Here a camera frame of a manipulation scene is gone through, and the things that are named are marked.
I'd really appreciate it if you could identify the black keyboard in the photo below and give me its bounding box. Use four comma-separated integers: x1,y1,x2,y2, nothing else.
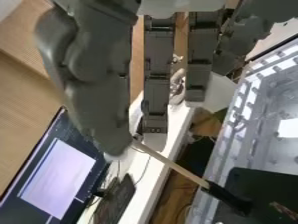
91,173,137,224

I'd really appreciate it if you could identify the black plate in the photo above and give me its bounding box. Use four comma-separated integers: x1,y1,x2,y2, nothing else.
225,166,298,224

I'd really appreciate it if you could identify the white desk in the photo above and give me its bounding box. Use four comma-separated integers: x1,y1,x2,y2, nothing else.
84,71,238,224

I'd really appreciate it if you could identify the clear box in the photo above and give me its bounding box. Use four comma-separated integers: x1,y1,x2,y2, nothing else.
195,41,298,224

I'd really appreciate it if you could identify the small white box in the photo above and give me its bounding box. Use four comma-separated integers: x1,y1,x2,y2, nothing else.
277,117,298,140

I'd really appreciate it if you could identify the computer monitor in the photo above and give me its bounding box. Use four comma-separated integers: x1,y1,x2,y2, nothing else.
0,105,109,224

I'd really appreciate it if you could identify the wooden chopstick with black end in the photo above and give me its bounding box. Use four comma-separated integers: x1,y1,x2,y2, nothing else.
131,139,254,215

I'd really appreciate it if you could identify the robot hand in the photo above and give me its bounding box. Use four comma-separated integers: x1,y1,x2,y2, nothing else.
34,0,298,157

